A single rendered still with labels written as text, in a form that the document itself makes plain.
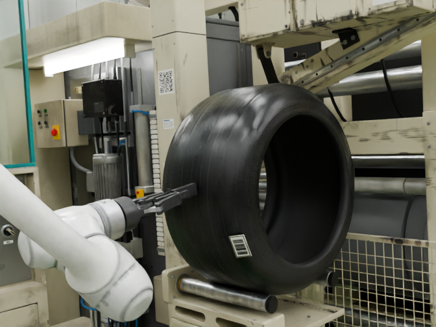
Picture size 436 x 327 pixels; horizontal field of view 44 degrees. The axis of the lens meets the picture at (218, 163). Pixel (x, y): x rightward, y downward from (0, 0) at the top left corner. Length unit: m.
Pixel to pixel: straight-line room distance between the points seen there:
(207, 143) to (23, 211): 0.59
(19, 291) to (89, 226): 0.77
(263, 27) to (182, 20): 0.26
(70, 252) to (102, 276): 0.08
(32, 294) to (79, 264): 0.92
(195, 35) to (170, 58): 0.11
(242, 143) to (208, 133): 0.10
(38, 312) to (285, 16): 1.20
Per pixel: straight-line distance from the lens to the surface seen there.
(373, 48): 1.72
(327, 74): 1.80
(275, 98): 1.40
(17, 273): 1.86
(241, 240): 1.30
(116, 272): 0.97
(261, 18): 1.81
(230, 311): 1.51
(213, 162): 1.30
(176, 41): 1.70
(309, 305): 1.73
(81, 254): 0.93
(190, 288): 1.61
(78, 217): 1.10
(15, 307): 1.83
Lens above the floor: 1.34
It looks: 3 degrees down
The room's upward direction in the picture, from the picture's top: 3 degrees counter-clockwise
